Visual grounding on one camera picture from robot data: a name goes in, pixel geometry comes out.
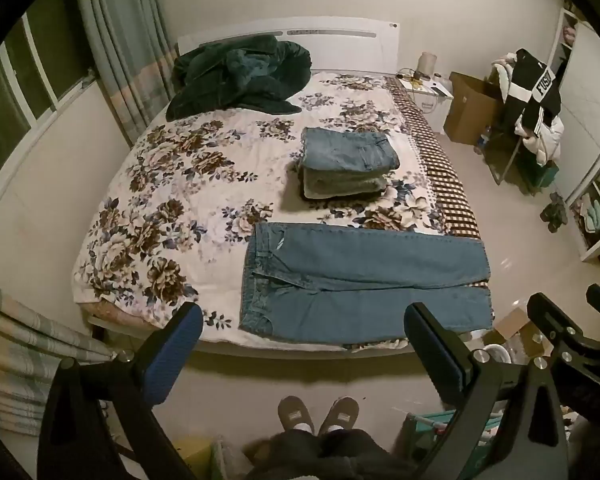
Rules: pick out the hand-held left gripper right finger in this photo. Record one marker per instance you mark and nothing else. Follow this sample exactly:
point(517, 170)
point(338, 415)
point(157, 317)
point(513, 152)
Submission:
point(432, 347)

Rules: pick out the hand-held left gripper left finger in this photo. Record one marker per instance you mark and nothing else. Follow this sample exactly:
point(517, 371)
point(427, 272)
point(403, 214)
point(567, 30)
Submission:
point(172, 360)

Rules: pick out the blue denim pants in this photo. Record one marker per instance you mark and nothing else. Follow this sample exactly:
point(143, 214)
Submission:
point(350, 150)
point(360, 280)

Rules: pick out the folded light grey pants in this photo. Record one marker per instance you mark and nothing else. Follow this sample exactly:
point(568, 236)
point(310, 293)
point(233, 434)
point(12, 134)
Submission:
point(340, 182)

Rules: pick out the folded blue denim pants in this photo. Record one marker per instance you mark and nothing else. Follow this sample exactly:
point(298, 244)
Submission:
point(350, 150)

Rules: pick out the small cardboard box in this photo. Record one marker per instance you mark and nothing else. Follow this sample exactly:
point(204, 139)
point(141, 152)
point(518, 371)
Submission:
point(517, 330)

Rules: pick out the green plastic basket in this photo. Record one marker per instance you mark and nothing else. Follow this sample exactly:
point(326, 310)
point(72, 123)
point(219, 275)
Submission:
point(430, 427)

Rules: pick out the pair of dark shoes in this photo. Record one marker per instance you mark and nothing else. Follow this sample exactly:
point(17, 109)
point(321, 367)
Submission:
point(554, 212)

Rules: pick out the yellow bag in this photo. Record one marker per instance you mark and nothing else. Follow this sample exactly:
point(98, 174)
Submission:
point(192, 460)

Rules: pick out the person's right slipper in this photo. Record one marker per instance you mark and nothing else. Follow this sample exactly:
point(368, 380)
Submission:
point(339, 414)

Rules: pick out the person's slipper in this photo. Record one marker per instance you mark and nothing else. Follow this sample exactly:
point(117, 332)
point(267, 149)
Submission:
point(295, 412)
point(339, 414)

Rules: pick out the person's left slipper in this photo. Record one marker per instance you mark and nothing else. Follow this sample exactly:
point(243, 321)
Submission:
point(295, 412)

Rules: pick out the green striped curtain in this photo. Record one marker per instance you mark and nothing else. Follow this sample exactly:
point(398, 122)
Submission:
point(125, 45)
point(25, 360)

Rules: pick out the person's legs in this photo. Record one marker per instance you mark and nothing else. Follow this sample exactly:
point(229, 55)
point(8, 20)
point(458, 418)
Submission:
point(320, 457)

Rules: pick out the white puffy jacket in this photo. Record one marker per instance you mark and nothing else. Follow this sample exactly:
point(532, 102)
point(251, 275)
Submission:
point(542, 140)

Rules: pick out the floral blanket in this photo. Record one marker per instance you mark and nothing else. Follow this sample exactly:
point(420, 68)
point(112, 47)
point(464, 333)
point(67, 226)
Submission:
point(180, 185)

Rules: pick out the white wardrobe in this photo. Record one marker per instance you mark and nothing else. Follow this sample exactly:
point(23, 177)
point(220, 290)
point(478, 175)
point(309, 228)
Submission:
point(587, 125)

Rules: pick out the brown checkered bed sheet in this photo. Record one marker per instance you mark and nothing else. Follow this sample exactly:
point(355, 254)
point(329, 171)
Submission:
point(437, 170)

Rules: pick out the plastic bottle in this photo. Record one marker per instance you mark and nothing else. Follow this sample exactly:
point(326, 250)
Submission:
point(482, 141)

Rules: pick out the black and white jacket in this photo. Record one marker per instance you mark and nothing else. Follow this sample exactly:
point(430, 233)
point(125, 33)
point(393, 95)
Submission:
point(532, 87)

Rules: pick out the large cardboard box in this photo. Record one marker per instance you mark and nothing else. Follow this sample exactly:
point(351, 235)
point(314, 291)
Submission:
point(467, 107)

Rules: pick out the white nightstand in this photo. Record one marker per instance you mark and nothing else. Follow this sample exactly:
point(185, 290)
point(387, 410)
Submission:
point(432, 95)

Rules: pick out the beige table lamp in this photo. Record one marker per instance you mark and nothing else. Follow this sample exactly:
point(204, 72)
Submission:
point(427, 64)

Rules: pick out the dark green comforter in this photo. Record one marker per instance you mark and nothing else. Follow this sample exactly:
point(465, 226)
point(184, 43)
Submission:
point(240, 77)

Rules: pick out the window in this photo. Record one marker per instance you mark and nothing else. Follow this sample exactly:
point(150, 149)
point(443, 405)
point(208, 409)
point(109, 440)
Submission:
point(25, 85)

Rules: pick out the white bed headboard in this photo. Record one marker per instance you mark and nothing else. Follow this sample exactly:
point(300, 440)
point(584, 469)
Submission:
point(345, 42)

